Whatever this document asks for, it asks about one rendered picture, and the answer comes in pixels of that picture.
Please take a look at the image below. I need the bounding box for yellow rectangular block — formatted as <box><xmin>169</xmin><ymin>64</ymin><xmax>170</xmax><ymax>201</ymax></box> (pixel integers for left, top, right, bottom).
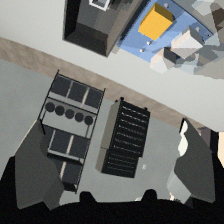
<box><xmin>139</xmin><ymin>2</ymin><xmax>173</xmax><ymax>40</ymax></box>

